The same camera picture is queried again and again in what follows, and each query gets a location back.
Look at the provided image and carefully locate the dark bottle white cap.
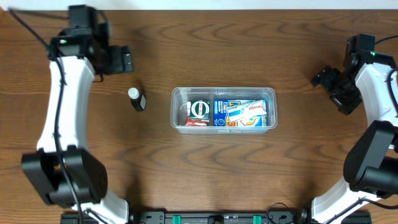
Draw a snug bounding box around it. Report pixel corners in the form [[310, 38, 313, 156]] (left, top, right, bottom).
[[127, 88, 146, 112]]

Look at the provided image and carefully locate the white green Panadol box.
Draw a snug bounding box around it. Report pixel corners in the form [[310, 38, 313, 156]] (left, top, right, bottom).
[[226, 100, 267, 122]]

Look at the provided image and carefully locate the red Panadol box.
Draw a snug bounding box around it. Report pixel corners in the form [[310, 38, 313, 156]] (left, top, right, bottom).
[[185, 101, 208, 126]]

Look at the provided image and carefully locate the dark green round-label box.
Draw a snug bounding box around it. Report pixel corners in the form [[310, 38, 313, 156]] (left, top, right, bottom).
[[190, 100, 210, 122]]

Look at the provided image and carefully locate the blue white medicine box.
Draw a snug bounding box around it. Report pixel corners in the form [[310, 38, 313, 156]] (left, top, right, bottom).
[[213, 100, 267, 128]]

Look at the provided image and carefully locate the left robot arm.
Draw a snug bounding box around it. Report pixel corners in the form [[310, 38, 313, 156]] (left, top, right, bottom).
[[21, 5, 134, 223]]

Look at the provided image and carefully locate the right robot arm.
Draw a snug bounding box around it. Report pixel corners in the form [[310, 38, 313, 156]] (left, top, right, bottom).
[[297, 34, 397, 223]]

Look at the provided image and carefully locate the clear plastic container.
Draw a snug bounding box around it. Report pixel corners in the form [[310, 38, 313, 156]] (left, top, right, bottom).
[[170, 87, 278, 134]]

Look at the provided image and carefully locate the black mounting rail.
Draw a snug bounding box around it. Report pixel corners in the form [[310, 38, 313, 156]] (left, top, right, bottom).
[[60, 208, 373, 224]]

